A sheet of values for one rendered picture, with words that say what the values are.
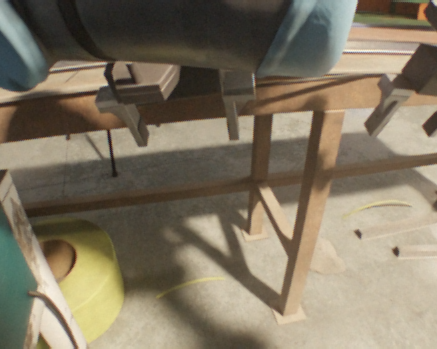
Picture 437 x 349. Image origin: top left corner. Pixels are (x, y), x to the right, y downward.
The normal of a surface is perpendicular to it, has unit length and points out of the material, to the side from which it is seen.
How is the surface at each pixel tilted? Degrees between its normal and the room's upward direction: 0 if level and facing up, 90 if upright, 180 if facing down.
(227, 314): 0
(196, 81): 114
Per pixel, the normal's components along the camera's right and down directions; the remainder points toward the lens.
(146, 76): -0.14, -0.53
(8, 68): -0.38, 0.81
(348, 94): 0.21, 0.55
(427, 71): -0.96, 0.04
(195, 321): 0.00, -0.83
